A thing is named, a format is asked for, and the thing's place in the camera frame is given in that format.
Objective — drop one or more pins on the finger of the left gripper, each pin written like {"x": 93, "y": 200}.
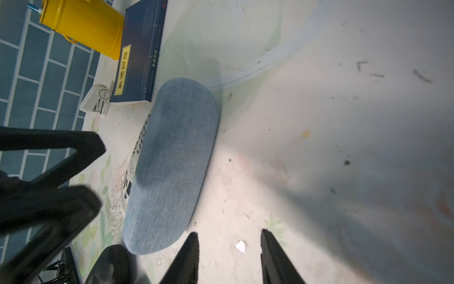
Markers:
{"x": 61, "y": 214}
{"x": 87, "y": 146}

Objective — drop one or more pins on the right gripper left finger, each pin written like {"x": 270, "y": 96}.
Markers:
{"x": 185, "y": 266}

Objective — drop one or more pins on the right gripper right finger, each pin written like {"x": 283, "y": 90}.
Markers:
{"x": 276, "y": 266}

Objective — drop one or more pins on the black glasses case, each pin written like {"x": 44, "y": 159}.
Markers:
{"x": 112, "y": 267}

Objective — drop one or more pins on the blue case yellow glasses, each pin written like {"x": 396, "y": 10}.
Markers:
{"x": 172, "y": 164}

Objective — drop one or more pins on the flag pattern glasses case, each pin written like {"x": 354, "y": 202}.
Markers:
{"x": 132, "y": 166}

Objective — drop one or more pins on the yellow pencil cup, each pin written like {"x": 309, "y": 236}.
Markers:
{"x": 93, "y": 23}

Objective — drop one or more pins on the dark blue book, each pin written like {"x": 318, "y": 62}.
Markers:
{"x": 140, "y": 48}

